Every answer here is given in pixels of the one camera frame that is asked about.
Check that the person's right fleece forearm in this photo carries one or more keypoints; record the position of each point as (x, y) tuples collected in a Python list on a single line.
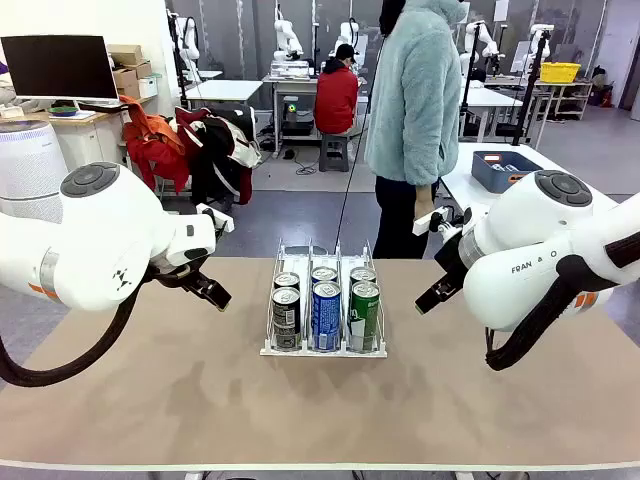
[(435, 160)]

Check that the seated person red jacket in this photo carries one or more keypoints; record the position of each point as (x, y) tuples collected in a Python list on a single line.
[(336, 100)]

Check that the person in mint fleece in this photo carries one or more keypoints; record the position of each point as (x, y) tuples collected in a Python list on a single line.
[(400, 100)]

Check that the blue beverage can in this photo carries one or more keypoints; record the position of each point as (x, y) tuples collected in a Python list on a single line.
[(326, 315), (324, 274)]

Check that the green Chilsung beverage can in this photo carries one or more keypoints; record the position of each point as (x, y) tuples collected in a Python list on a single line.
[(365, 315), (362, 275)]

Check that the black Pepsi beverage can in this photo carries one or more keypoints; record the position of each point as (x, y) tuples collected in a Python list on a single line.
[(286, 280), (286, 320)]

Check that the black tripod pole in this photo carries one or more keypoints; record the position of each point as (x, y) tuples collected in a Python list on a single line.
[(470, 75), (532, 85)]

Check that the red fire extinguisher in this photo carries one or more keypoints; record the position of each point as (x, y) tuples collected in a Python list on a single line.
[(605, 96)]

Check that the brown cardboard box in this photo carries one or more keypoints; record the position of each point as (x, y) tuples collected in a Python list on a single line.
[(125, 80), (144, 70), (125, 55)]

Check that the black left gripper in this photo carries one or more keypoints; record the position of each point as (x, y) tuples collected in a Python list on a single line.
[(172, 280)]

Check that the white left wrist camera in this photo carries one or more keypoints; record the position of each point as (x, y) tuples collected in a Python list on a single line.
[(222, 222)]

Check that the white background table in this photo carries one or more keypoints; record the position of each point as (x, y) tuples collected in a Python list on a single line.
[(225, 90), (492, 97)]

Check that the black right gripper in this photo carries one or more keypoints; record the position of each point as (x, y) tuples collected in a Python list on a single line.
[(452, 260)]

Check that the grey step stool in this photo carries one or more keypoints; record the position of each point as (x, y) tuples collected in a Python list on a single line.
[(334, 150)]

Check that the black computer monitor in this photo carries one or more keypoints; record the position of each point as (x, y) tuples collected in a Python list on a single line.
[(60, 65)]

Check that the white desk wooden top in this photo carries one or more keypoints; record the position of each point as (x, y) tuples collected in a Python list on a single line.
[(85, 140)]

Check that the orange jacket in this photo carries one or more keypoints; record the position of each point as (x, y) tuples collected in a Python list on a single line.
[(150, 145)]

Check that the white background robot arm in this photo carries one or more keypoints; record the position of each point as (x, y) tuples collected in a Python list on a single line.
[(487, 47), (189, 40), (350, 35), (542, 37), (286, 40)]

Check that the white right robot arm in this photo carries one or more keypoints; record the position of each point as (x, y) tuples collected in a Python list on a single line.
[(525, 235)]

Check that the yellow plastic crate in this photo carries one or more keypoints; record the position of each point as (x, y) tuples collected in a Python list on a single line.
[(560, 72)]

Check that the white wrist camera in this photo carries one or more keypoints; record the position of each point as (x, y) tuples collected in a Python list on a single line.
[(425, 224), (222, 222)]

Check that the small white box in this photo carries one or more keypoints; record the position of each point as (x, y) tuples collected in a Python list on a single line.
[(149, 87)]

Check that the low wooden shelf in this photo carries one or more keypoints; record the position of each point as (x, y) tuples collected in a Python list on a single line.
[(570, 100)]

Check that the dark red black jacket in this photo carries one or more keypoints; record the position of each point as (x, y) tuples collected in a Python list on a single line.
[(220, 150)]

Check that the white side table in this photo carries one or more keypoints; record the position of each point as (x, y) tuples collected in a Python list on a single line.
[(460, 165)]

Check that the person's right hand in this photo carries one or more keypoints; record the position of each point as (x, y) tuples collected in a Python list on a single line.
[(425, 202)]

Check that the white cylindrical air purifier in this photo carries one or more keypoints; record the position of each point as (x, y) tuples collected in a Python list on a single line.
[(27, 165)]

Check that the grey background workbench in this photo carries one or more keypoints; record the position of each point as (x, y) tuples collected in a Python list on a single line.
[(290, 85)]

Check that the green bowl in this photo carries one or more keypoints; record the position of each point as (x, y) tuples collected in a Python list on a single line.
[(63, 111)]

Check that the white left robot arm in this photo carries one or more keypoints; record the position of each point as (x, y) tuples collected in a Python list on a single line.
[(100, 225)]

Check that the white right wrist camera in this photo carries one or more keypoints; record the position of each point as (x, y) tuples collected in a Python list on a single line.
[(425, 224)]

